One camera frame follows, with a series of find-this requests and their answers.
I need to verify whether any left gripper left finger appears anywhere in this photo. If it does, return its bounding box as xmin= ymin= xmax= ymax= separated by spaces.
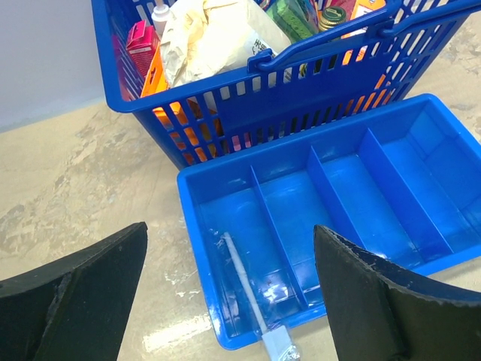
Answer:
xmin=1 ymin=222 xmax=147 ymax=360

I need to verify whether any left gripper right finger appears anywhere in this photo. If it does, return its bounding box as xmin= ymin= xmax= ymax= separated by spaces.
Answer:
xmin=313 ymin=225 xmax=480 ymax=360

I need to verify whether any white-blue toothbrush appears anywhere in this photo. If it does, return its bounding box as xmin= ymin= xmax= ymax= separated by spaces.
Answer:
xmin=212 ymin=230 xmax=301 ymax=360

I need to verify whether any blue compartment organizer bin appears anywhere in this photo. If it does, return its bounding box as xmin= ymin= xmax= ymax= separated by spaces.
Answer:
xmin=177 ymin=94 xmax=480 ymax=350

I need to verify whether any orange scrub package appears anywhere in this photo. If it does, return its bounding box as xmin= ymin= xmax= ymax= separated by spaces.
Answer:
xmin=141 ymin=43 xmax=226 ymax=162

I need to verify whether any blue plastic shopping basket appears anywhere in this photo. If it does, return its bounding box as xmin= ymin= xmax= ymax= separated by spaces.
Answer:
xmin=92 ymin=1 xmax=480 ymax=168

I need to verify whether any pink box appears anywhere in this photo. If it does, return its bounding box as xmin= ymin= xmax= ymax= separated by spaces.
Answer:
xmin=126 ymin=20 xmax=160 ymax=84

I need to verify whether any cream paper bag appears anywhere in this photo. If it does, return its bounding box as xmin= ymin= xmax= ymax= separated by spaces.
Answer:
xmin=160 ymin=1 xmax=291 ymax=87

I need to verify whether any green glass bottle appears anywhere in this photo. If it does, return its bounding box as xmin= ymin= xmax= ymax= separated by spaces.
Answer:
xmin=319 ymin=6 xmax=346 ymax=32

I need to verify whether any green sponge package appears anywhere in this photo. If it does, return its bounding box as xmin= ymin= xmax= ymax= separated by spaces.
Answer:
xmin=267 ymin=0 xmax=319 ymax=43

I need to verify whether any orange white carton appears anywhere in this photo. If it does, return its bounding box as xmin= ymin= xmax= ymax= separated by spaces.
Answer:
xmin=340 ymin=0 xmax=388 ymax=41

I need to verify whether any white pump bottle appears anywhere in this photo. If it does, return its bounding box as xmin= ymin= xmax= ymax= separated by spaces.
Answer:
xmin=151 ymin=0 xmax=170 ymax=37

